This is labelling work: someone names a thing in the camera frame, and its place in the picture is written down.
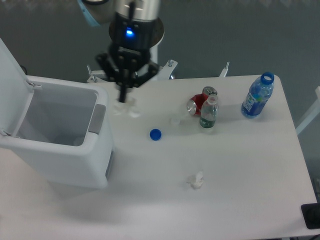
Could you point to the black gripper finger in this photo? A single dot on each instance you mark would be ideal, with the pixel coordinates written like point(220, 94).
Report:
point(123, 78)
point(145, 74)

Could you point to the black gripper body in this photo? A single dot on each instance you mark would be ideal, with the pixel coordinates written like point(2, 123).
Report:
point(132, 40)

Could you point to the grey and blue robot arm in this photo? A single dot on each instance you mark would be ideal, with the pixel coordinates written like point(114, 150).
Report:
point(98, 12)

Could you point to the white trash bin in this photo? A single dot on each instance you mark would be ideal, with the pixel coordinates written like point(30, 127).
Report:
point(59, 128)

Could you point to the red crushed soda can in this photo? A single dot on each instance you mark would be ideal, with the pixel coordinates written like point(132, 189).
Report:
point(194, 104)

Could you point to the blue bottle cap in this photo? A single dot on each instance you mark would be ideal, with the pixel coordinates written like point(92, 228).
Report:
point(155, 134)

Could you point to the clear green label bottle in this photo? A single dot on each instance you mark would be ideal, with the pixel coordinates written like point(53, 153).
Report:
point(208, 113)

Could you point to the blue drink bottle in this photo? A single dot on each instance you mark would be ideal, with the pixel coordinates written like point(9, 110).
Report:
point(258, 95)

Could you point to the black device at edge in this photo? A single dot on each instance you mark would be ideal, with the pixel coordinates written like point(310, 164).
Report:
point(311, 215)

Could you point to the white table frame bracket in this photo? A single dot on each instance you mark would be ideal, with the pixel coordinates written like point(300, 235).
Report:
point(224, 71)

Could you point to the white frame at right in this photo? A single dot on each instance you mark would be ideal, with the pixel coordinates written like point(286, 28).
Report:
point(312, 112)

